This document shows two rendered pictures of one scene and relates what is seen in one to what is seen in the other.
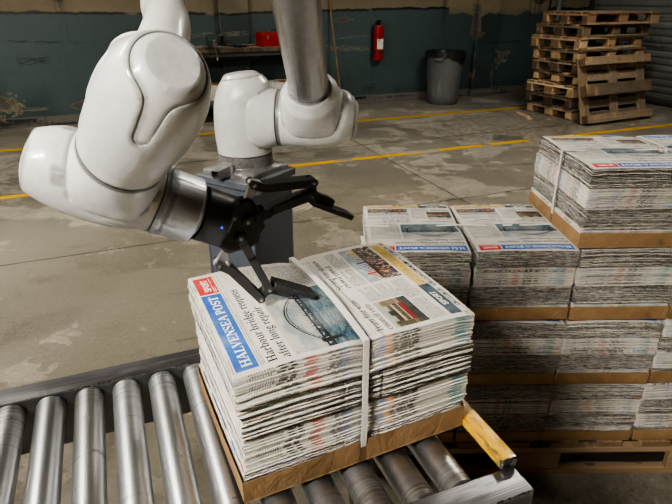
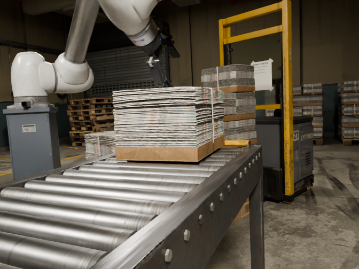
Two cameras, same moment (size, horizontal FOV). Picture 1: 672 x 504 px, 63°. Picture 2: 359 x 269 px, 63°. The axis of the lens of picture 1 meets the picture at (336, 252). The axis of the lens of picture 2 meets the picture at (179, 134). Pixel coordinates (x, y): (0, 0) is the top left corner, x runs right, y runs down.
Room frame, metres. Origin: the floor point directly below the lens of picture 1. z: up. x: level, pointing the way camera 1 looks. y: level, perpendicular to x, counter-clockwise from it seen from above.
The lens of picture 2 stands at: (-0.03, 0.76, 0.97)
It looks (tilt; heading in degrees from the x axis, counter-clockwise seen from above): 6 degrees down; 316
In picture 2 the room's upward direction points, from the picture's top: 3 degrees counter-clockwise
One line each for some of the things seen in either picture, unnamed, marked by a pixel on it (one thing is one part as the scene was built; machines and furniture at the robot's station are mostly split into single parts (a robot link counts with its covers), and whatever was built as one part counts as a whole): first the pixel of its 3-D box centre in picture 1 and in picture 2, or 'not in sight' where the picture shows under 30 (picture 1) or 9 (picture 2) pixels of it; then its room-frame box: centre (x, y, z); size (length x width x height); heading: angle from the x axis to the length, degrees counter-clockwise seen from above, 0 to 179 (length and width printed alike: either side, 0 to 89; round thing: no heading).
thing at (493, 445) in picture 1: (435, 380); (200, 142); (0.82, -0.19, 0.81); 0.43 x 0.03 x 0.02; 22
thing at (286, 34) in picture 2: not in sight; (286, 100); (1.23, -1.83, 0.97); 0.09 x 0.09 x 1.75; 1
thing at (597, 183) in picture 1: (604, 187); not in sight; (1.55, -0.79, 0.95); 0.38 x 0.29 x 0.23; 2
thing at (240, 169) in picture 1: (241, 162); (30, 102); (1.53, 0.27, 1.03); 0.22 x 0.18 x 0.06; 148
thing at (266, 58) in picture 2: not in sight; (254, 71); (1.56, -1.85, 1.28); 0.57 x 0.01 x 0.65; 1
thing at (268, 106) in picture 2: not in sight; (256, 107); (1.56, -1.87, 0.92); 0.57 x 0.01 x 0.05; 1
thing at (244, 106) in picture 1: (246, 112); (31, 74); (1.54, 0.25, 1.17); 0.18 x 0.16 x 0.22; 86
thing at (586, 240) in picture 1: (597, 215); not in sight; (1.55, -0.79, 0.86); 0.38 x 0.29 x 0.04; 2
